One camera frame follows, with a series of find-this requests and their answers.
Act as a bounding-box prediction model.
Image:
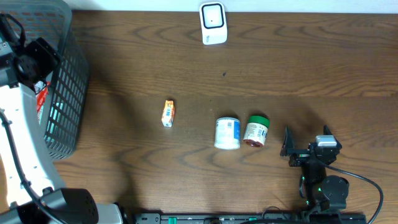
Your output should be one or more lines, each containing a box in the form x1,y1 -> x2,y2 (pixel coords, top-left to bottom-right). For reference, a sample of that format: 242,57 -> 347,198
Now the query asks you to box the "small orange carton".
161,100 -> 175,128

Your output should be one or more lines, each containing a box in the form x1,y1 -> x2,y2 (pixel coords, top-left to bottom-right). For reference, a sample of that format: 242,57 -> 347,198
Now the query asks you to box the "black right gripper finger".
280,126 -> 294,156
323,125 -> 342,149

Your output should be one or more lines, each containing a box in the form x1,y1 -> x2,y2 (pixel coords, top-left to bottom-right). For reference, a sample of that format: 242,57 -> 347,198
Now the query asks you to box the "white blue round container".
214,117 -> 240,150

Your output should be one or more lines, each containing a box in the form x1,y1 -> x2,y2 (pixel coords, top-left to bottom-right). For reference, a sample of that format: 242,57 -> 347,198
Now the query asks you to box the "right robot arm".
280,126 -> 349,221

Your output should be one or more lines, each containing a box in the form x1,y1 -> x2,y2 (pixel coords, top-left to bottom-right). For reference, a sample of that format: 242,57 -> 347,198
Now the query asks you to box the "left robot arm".
1,14 -> 127,223

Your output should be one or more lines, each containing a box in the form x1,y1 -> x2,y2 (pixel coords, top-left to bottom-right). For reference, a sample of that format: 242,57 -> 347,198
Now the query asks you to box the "red white tube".
35,81 -> 50,123

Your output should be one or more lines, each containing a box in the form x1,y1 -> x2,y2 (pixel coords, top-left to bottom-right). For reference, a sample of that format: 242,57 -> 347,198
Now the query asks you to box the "green lid jar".
243,115 -> 270,147

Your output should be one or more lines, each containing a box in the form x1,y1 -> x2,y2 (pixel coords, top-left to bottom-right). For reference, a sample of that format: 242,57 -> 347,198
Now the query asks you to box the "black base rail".
132,212 -> 367,224

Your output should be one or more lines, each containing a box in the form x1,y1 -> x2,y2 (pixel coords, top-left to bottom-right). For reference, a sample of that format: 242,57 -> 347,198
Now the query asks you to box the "grey plastic mesh basket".
1,0 -> 90,160

